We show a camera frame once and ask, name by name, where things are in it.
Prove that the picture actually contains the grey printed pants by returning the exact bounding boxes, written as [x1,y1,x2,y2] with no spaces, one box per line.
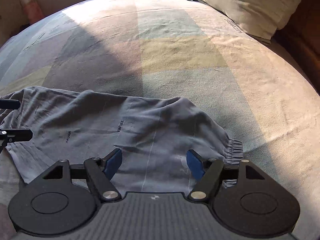
[0,86,244,198]

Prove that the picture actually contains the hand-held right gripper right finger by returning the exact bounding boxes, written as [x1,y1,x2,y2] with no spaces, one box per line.
[187,149,265,202]

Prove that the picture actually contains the patchwork floral bed sheet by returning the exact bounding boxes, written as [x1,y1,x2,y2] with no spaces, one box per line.
[0,0,320,240]

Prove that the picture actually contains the pink checked curtain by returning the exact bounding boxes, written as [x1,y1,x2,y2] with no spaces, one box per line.
[14,0,43,24]

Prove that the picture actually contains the cream printed pillow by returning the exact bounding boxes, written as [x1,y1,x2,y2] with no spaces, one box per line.
[170,0,307,37]

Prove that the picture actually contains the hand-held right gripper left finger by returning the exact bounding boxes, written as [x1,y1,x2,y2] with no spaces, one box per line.
[42,148,123,203]

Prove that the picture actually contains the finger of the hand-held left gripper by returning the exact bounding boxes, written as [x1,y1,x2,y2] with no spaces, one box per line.
[0,128,33,155]
[0,99,20,110]

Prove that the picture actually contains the wooden headboard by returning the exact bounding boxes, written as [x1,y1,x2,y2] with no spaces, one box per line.
[272,0,320,85]

